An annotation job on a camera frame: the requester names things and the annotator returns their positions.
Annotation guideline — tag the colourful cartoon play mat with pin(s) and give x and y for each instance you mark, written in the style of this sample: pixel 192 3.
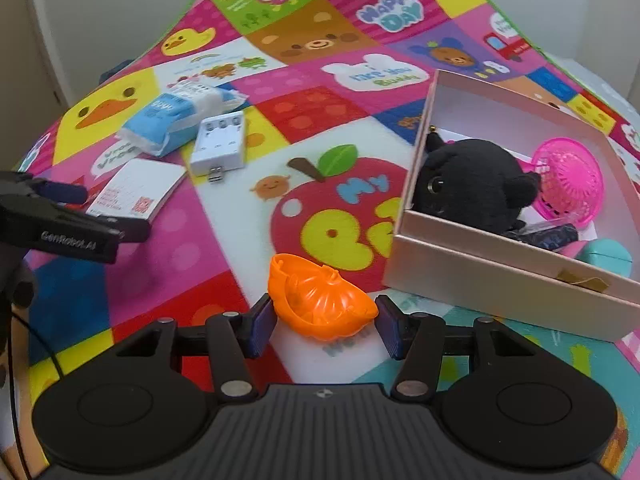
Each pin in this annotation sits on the colourful cartoon play mat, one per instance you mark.
pixel 325 100

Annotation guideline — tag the pale pink cardboard box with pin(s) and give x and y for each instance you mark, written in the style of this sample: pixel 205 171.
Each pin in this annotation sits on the pale pink cardboard box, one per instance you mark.
pixel 500 280

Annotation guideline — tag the pink plastic toy basket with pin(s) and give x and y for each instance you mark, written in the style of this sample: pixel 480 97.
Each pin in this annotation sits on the pink plastic toy basket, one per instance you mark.
pixel 570 180

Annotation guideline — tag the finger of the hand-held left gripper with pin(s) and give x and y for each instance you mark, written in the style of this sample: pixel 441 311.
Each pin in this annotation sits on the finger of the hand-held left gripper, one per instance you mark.
pixel 62 194
pixel 60 232

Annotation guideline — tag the white battery charger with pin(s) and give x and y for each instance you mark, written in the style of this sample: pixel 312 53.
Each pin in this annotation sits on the white battery charger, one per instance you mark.
pixel 220 145

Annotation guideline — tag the white card pack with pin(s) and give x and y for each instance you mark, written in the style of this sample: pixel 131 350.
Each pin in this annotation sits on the white card pack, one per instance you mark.
pixel 135 190

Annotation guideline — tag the dark patterned pouch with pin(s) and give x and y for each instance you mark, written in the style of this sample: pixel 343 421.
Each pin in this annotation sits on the dark patterned pouch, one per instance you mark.
pixel 545 236

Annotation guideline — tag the dark blue object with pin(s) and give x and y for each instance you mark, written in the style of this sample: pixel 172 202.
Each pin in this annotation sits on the dark blue object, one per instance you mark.
pixel 116 71

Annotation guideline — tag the blue tissue pack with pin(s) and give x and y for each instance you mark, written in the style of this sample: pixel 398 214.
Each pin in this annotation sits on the blue tissue pack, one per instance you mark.
pixel 165 120

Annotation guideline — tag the black plush toy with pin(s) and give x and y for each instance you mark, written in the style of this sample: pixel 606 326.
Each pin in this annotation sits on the black plush toy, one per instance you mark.
pixel 475 185

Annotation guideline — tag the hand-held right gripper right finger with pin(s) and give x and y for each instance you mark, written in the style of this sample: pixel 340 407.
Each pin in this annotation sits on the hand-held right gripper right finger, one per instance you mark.
pixel 387 327

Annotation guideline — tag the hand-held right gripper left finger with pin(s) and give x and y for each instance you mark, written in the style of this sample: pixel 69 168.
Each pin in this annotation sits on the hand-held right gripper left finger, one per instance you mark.
pixel 262 325

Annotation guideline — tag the pink and teal doll toy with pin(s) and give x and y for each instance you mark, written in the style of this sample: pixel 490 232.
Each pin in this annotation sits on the pink and teal doll toy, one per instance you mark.
pixel 605 257

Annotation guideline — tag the orange plastic toy bowl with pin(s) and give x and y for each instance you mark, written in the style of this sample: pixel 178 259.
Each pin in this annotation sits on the orange plastic toy bowl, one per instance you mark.
pixel 320 300

